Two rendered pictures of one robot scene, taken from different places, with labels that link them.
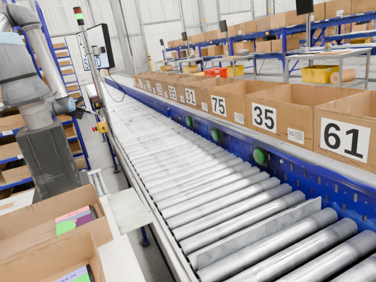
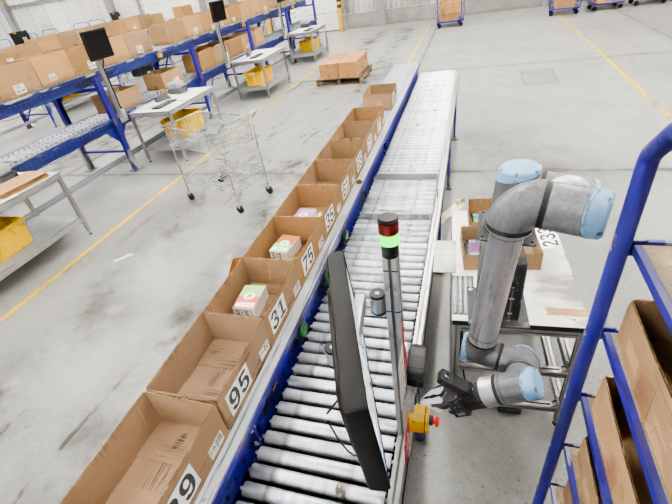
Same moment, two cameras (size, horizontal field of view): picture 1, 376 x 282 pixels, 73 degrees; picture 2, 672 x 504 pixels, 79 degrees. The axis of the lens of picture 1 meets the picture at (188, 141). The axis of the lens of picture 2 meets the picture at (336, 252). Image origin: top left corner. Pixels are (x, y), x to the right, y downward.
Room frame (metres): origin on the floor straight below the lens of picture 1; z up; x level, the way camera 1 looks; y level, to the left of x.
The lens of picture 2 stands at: (2.63, 1.03, 2.17)
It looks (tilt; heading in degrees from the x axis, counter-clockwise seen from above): 35 degrees down; 221
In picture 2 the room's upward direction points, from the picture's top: 10 degrees counter-clockwise
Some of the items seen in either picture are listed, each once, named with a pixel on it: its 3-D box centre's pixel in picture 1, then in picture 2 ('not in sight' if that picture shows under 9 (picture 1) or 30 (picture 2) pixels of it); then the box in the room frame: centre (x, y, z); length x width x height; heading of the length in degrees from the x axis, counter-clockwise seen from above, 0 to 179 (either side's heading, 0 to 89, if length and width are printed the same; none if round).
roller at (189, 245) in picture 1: (246, 220); (391, 228); (0.71, -0.15, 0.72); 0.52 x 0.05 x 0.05; 110
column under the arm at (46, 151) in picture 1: (51, 158); (499, 280); (1.15, 0.66, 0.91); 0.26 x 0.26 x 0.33; 23
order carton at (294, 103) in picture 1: (300, 112); (309, 211); (1.07, -0.51, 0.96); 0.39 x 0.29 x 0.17; 20
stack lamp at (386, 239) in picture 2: (78, 14); (388, 231); (1.92, 0.58, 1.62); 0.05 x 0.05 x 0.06
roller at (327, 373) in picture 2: (153, 136); (347, 376); (1.81, 0.25, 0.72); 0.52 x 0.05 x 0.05; 110
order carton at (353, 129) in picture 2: not in sight; (354, 139); (-0.04, -0.91, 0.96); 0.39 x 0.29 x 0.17; 20
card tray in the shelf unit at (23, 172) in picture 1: (34, 163); not in sight; (2.04, 1.31, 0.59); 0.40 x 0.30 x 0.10; 108
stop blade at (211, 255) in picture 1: (264, 234); (394, 219); (0.62, -0.19, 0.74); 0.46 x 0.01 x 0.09; 110
